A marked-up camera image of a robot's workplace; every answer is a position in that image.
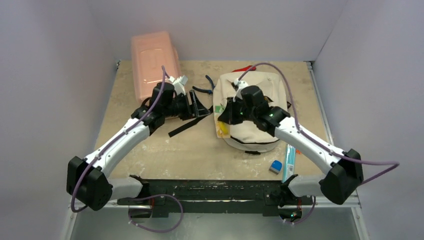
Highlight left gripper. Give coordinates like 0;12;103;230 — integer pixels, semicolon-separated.
162;89;210;121

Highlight banana eraser blister pack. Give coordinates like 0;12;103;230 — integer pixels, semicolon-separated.
213;105;231;139

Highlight cream canvas backpack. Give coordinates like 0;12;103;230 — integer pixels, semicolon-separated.
212;71;288;154

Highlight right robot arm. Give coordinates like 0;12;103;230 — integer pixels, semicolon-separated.
217;85;364;205

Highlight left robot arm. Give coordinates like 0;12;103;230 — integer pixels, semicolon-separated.
66;82;212;213

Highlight blue pencil pack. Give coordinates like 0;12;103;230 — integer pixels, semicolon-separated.
282;144;297;182

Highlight blue grey eraser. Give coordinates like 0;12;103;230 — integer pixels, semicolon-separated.
269;160;283;175

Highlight pink plastic storage box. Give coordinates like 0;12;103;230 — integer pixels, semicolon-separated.
131;31;182;103

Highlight blue handled pliers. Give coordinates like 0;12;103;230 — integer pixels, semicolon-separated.
192;74;216;95

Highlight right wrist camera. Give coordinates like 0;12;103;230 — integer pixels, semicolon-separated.
232;78;249;102

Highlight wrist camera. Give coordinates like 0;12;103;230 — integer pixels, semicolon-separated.
232;78;249;102
168;75;188;96

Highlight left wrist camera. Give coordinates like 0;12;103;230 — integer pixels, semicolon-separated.
168;75;188;96

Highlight red handled utility knife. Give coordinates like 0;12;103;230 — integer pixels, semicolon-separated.
232;65;257;73

